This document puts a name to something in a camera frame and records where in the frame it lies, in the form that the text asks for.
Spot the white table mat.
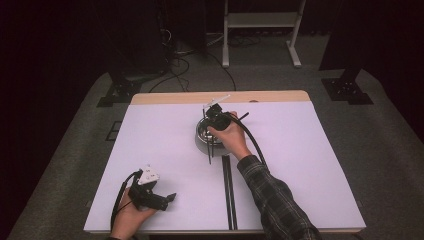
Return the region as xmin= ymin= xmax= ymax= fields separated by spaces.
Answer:
xmin=83 ymin=101 xmax=367 ymax=233

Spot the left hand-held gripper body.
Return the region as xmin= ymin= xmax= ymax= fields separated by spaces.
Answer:
xmin=128 ymin=163 xmax=160 ymax=210

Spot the white metal stand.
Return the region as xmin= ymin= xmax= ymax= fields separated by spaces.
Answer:
xmin=221 ymin=0 xmax=307 ymax=69

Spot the metal bowl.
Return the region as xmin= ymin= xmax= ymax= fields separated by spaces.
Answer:
xmin=194 ymin=116 xmax=234 ymax=149

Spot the bundle of black cables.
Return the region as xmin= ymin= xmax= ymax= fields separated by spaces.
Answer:
xmin=229 ymin=34 xmax=262 ymax=48

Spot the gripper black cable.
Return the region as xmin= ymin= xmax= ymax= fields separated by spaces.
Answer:
xmin=110 ymin=169 xmax=144 ymax=234
xmin=226 ymin=113 xmax=269 ymax=168

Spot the black stand base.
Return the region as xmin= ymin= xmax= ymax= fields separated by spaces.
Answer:
xmin=320 ymin=68 xmax=374 ymax=106
xmin=96 ymin=71 xmax=144 ymax=108

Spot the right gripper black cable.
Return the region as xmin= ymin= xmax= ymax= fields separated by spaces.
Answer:
xmin=226 ymin=113 xmax=269 ymax=168

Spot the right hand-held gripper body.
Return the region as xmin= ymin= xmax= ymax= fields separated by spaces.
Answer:
xmin=203 ymin=94 xmax=233 ymax=131

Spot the person's left hand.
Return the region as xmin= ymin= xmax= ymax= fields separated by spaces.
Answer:
xmin=111 ymin=189 xmax=158 ymax=239

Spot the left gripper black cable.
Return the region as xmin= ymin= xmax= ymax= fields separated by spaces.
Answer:
xmin=110 ymin=169 xmax=144 ymax=234

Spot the black floor cable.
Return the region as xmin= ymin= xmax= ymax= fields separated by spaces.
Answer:
xmin=148 ymin=56 xmax=191 ymax=93
xmin=207 ymin=51 xmax=238 ymax=92

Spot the person's right hand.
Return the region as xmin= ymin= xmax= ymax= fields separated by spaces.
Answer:
xmin=207 ymin=111 xmax=253 ymax=162

